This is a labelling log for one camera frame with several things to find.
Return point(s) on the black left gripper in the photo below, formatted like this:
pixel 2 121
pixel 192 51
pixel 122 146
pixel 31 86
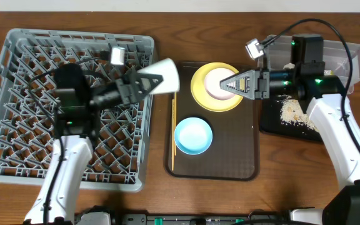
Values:
pixel 124 90

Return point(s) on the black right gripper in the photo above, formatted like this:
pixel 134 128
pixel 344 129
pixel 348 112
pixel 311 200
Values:
pixel 256 84

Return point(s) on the pale green cup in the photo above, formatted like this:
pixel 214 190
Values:
pixel 167 69

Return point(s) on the white pink bowl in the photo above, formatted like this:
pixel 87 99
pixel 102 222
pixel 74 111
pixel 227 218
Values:
pixel 212 83

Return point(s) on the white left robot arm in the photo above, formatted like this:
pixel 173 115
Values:
pixel 76 130

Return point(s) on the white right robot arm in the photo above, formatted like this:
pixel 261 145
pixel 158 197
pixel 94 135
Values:
pixel 323 98

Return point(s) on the clear plastic waste bin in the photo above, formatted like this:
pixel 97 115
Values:
pixel 334 56

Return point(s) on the black food waste tray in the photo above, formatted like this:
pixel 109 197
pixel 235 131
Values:
pixel 271 123

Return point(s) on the spilled rice food waste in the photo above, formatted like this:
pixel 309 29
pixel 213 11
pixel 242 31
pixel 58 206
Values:
pixel 292 114

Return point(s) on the yellow plate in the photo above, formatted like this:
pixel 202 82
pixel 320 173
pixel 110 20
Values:
pixel 203 98

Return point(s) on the light blue bowl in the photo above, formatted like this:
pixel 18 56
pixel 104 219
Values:
pixel 193 136

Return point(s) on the dark brown serving tray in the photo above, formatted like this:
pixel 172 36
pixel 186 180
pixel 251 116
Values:
pixel 234 152

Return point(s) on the grey plastic dish rack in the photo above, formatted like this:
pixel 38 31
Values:
pixel 27 98

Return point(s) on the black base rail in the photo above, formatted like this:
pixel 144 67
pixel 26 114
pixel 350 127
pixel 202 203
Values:
pixel 105 215

